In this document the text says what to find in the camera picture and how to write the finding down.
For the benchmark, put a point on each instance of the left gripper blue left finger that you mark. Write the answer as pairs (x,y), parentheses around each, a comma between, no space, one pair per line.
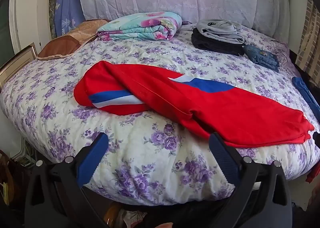
(89,157)

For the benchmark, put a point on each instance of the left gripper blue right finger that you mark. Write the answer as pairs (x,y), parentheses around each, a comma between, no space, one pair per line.
(228,159)

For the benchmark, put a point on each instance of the red pants with striped band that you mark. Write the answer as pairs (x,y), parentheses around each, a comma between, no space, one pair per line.
(242,119)

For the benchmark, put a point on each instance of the blue garment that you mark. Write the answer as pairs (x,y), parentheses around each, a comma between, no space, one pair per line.
(308,97)

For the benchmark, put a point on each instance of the folded blue denim jeans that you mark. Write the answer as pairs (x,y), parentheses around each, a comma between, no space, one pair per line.
(262,58)

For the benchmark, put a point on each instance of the brown beige pillow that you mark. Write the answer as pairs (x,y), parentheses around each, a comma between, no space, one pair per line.
(66,45)

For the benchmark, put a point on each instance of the folded black pants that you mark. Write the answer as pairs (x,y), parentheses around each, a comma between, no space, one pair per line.
(204,43)

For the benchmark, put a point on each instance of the checkered beige curtain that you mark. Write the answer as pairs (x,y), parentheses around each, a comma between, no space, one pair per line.
(308,55)

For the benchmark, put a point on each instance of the folded grey pants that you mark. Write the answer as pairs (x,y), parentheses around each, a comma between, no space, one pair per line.
(221,30)

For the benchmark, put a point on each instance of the folded floral teal blanket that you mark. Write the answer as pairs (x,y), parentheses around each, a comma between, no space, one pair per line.
(143,26)

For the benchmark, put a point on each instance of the wooden picture frame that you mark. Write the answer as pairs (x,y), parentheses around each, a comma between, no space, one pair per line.
(17,62)

